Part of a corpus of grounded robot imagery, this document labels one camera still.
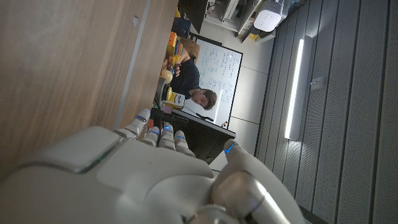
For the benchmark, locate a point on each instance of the small grey ceiling box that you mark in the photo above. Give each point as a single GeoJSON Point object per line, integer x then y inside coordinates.
{"type": "Point", "coordinates": [317, 83]}

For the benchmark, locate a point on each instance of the long ceiling light bar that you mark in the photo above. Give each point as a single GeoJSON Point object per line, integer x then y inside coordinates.
{"type": "Point", "coordinates": [295, 87]}

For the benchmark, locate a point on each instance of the person in dark shirt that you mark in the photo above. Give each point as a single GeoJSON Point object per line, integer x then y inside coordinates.
{"type": "Point", "coordinates": [186, 77]}

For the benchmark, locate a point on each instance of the white shelf cabinet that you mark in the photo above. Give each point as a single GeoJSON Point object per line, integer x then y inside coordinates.
{"type": "Point", "coordinates": [230, 12]}

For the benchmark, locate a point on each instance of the yellow lemon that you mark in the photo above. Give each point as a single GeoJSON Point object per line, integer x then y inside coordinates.
{"type": "Point", "coordinates": [167, 76]}

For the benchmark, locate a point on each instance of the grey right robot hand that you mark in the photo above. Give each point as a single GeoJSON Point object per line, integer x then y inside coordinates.
{"type": "Point", "coordinates": [140, 183]}

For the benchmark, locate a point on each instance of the white air purifier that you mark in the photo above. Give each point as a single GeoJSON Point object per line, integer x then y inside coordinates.
{"type": "Point", "coordinates": [267, 18]}

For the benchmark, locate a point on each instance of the black computer monitor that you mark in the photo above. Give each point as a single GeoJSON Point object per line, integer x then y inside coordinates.
{"type": "Point", "coordinates": [202, 140]}

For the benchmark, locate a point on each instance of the whiteboard with writing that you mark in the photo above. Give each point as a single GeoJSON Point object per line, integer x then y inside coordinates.
{"type": "Point", "coordinates": [220, 68]}

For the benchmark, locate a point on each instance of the yellow and white carton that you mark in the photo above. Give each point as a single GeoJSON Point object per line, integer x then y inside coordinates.
{"type": "Point", "coordinates": [178, 99]}

